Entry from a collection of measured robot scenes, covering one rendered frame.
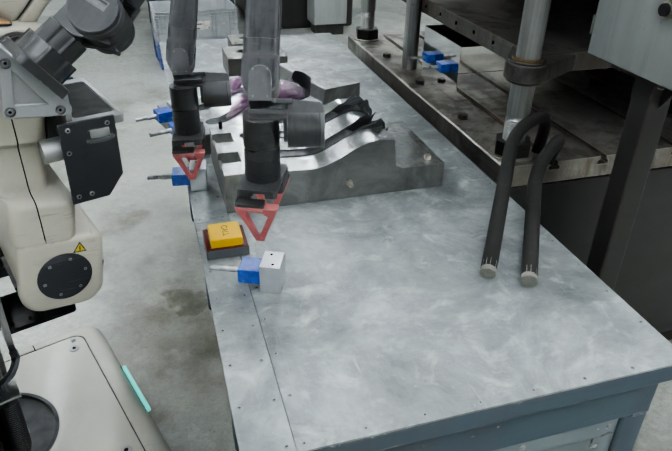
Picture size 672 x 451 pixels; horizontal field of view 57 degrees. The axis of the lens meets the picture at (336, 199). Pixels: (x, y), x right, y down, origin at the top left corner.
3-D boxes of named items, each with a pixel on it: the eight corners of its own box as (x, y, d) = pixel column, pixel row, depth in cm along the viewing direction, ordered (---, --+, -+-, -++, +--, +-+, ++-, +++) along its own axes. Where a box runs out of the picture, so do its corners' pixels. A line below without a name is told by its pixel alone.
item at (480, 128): (500, 188, 161) (505, 163, 158) (347, 49, 269) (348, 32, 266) (755, 155, 183) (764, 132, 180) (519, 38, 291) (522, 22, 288)
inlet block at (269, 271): (207, 287, 110) (204, 262, 108) (215, 270, 115) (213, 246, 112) (280, 293, 109) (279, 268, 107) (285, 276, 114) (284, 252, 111)
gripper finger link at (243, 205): (285, 226, 107) (285, 177, 102) (277, 249, 100) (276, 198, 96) (246, 223, 107) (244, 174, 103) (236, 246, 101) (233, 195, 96)
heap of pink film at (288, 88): (231, 121, 161) (229, 93, 157) (203, 100, 174) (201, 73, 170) (316, 103, 174) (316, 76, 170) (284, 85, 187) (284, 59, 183)
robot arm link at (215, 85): (173, 57, 137) (169, 48, 128) (226, 55, 139) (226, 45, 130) (178, 112, 137) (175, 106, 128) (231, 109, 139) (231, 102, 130)
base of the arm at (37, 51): (-1, 41, 97) (17, 61, 88) (36, 5, 98) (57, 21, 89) (43, 79, 103) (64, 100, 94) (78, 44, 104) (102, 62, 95)
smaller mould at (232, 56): (229, 80, 207) (227, 59, 204) (223, 66, 220) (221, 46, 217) (288, 75, 213) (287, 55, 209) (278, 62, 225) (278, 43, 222)
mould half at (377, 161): (226, 213, 133) (222, 155, 126) (211, 161, 154) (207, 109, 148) (441, 185, 146) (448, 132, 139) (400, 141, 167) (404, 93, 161)
